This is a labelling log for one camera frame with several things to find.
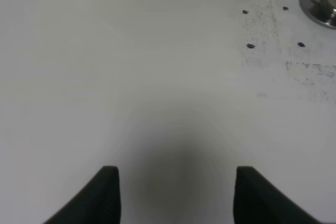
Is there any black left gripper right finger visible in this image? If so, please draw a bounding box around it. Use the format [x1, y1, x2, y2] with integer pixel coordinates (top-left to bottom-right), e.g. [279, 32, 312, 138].
[233, 166, 320, 224]

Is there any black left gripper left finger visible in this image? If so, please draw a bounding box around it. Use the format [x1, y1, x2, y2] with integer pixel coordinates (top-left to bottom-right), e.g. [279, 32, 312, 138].
[46, 166, 121, 223]

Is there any steel saucer near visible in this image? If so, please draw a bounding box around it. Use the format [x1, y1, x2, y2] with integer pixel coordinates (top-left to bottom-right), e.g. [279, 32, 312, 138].
[299, 0, 335, 30]

